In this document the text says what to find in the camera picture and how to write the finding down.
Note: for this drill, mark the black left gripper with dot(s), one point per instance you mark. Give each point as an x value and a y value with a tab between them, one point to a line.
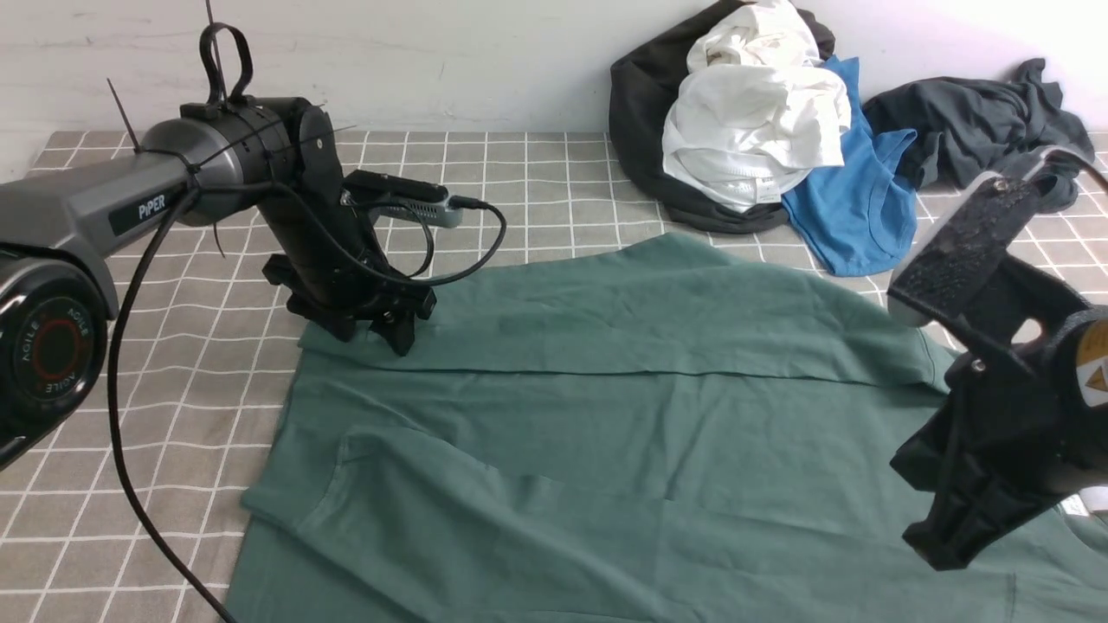
343	276

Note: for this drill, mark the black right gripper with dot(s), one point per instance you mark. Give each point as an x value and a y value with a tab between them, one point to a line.
1023	426

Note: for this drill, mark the green long-sleeve top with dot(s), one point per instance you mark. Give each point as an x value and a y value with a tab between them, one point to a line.
660	434

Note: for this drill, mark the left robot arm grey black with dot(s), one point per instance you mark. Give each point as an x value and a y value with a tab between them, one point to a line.
274	154

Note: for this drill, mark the blue t-shirt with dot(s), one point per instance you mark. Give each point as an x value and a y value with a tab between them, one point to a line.
858	218

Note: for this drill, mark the black garment under white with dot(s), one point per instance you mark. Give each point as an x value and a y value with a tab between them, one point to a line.
645	84

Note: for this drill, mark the dark grey crumpled garment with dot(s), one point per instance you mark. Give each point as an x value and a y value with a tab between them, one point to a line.
966	127

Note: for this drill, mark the white crumpled garment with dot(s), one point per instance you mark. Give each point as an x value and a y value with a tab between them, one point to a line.
758	110

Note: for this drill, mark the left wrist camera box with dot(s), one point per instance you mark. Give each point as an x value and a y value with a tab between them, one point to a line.
374	195

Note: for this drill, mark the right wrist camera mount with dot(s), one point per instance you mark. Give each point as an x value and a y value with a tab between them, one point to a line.
961	251

